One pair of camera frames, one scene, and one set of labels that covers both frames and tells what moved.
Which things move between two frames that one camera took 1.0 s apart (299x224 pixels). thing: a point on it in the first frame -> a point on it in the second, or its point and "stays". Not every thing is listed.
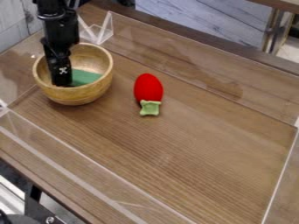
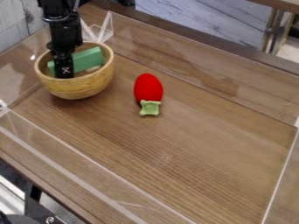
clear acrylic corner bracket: [96, 32] stays
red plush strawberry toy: [148, 89] stays
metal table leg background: [276, 31] stays
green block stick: [83, 77] -> [84, 59]
